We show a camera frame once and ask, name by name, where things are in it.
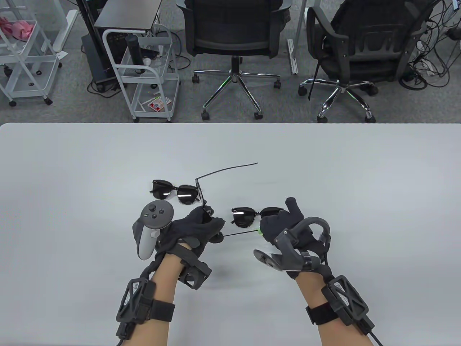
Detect white power strip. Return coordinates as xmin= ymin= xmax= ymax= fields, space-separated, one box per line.
xmin=418 ymin=58 xmax=436 ymax=76

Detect black sunglasses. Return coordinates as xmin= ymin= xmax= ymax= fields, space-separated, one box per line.
xmin=194 ymin=162 xmax=263 ymax=244
xmin=150 ymin=180 xmax=201 ymax=205
xmin=230 ymin=207 xmax=285 ymax=228

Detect white desk leg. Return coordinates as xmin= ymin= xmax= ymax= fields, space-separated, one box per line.
xmin=287 ymin=0 xmax=307 ymax=75
xmin=53 ymin=10 xmax=79 ymax=53

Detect person's right forearm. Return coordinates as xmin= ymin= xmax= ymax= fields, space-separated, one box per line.
xmin=295 ymin=270 xmax=375 ymax=346

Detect black bottle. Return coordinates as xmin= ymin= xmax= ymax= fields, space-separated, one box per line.
xmin=126 ymin=35 xmax=145 ymax=75

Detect white metal rolling cart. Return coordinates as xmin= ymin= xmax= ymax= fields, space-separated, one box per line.
xmin=0 ymin=0 xmax=62 ymax=107
xmin=103 ymin=25 xmax=180 ymax=123

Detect dark side table top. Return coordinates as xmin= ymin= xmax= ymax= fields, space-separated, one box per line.
xmin=94 ymin=0 xmax=161 ymax=33

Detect tangle of black cables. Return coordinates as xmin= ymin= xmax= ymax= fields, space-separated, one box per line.
xmin=399 ymin=0 xmax=461 ymax=90

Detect grey handheld controller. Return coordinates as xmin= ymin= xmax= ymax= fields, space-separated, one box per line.
xmin=254 ymin=216 xmax=331 ymax=272
xmin=133 ymin=201 xmax=175 ymax=261

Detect person's right hand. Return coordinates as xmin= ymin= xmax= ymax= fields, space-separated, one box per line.
xmin=259 ymin=197 xmax=332 ymax=280

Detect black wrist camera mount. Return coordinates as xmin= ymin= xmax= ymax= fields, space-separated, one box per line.
xmin=178 ymin=252 xmax=212 ymax=290

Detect red and white packet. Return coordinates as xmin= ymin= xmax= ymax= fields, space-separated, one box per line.
xmin=147 ymin=97 xmax=171 ymax=111

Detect person's left hand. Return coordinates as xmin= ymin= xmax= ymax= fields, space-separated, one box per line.
xmin=155 ymin=205 xmax=227 ymax=267

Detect pink cloth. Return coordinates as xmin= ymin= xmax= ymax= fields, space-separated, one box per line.
xmin=0 ymin=17 xmax=36 ymax=39

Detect person's left forearm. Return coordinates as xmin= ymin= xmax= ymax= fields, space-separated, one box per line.
xmin=119 ymin=252 xmax=180 ymax=346

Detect black wrist sensor pack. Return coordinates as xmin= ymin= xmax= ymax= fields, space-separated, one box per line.
xmin=116 ymin=278 xmax=176 ymax=341
xmin=305 ymin=275 xmax=377 ymax=336

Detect black computer tower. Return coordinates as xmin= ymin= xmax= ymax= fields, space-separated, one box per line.
xmin=81 ymin=33 xmax=121 ymax=85

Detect black mesh office chair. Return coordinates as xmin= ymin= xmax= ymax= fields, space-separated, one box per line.
xmin=298 ymin=0 xmax=438 ymax=124
xmin=176 ymin=0 xmax=291 ymax=121

